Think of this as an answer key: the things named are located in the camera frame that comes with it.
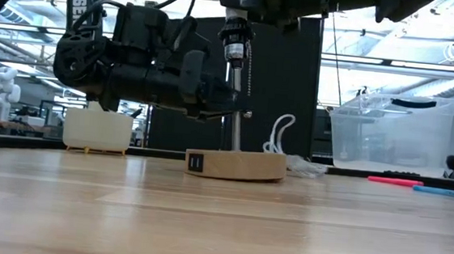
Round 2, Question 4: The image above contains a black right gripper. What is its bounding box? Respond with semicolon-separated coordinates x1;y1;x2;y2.
218;0;331;32

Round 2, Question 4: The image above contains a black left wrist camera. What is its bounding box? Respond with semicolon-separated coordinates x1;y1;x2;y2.
112;2;180;70

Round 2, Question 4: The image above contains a clear lamp power cord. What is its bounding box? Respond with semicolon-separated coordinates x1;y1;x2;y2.
261;112;333;180

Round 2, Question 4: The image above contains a black aluminium table frame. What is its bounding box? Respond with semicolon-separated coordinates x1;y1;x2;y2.
0;133;454;193

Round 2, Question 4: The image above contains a pink pen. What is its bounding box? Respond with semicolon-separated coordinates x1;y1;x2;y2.
367;176;426;188

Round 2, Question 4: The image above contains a white robot figure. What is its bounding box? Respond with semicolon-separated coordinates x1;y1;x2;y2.
0;66;23;123

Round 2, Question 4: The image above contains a wooden base table lamp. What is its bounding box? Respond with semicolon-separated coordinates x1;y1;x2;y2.
184;15;300;185

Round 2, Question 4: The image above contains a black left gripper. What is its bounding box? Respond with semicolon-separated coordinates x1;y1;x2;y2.
104;43;255;125

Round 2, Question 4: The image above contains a white round pen cup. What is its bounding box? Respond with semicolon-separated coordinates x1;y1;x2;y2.
62;107;135;157

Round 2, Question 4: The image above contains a blue pen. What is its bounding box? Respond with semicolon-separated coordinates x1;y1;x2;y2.
410;184;454;201

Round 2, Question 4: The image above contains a clear plastic storage bin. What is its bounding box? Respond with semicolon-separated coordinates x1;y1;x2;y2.
326;88;454;180

